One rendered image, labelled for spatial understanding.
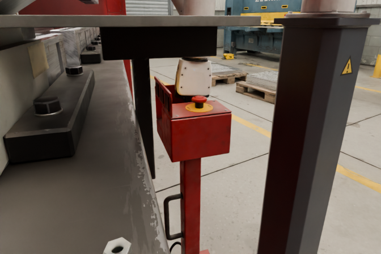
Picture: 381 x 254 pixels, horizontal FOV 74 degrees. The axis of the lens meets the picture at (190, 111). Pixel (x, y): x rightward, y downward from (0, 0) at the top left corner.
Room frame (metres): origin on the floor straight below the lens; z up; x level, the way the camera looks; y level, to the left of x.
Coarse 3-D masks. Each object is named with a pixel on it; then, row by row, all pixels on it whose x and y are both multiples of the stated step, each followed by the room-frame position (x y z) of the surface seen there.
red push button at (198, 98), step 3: (195, 96) 0.63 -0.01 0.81; (198, 96) 0.63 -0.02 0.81; (201, 96) 0.63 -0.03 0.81; (204, 96) 0.63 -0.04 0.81; (192, 99) 0.62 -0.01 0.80; (195, 99) 0.61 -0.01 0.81; (198, 99) 0.61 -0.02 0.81; (201, 99) 0.61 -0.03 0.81; (204, 99) 0.61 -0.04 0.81; (195, 102) 0.61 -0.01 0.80; (198, 102) 0.61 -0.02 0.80; (201, 102) 0.61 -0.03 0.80; (204, 102) 0.61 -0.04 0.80; (195, 105) 0.62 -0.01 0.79; (198, 105) 0.62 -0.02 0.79; (201, 105) 0.62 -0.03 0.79
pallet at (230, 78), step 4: (244, 72) 4.31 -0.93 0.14; (212, 76) 3.99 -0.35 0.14; (216, 76) 3.99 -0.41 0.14; (220, 76) 3.98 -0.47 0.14; (224, 76) 4.00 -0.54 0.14; (228, 76) 4.04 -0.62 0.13; (232, 76) 4.07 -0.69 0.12; (236, 76) 4.11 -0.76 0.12; (240, 76) 4.15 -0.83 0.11; (244, 76) 4.23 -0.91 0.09; (212, 80) 3.89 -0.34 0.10; (216, 80) 4.32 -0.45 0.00; (220, 80) 4.23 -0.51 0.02; (224, 80) 4.11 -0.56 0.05; (228, 80) 4.04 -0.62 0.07; (232, 80) 4.07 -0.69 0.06; (240, 80) 4.32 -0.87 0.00; (244, 80) 4.23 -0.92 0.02; (212, 84) 3.90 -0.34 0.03
